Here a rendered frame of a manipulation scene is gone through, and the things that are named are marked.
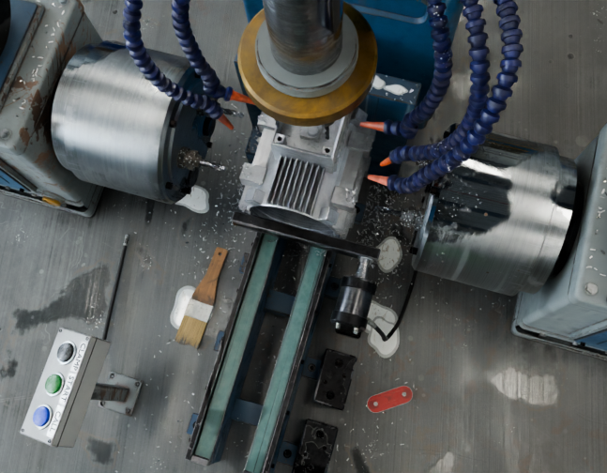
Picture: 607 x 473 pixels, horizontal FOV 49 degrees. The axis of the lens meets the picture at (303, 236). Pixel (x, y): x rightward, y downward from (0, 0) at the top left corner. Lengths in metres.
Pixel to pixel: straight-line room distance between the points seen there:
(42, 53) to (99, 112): 0.15
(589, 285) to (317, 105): 0.45
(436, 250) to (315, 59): 0.37
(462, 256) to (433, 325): 0.31
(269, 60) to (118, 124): 0.33
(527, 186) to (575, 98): 0.54
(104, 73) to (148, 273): 0.44
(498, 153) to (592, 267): 0.21
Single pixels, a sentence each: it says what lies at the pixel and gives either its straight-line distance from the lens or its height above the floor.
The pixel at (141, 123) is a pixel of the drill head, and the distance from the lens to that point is 1.07.
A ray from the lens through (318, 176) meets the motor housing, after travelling 1.07.
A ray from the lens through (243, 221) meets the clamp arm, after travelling 1.12.
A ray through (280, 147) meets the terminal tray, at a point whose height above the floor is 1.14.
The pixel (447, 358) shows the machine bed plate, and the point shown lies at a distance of 1.31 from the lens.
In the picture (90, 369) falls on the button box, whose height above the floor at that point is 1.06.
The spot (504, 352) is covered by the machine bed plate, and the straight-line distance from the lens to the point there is 1.33.
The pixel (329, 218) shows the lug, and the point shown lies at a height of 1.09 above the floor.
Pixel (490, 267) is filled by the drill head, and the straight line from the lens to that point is 1.04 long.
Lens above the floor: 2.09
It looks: 75 degrees down
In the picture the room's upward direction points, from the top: 11 degrees counter-clockwise
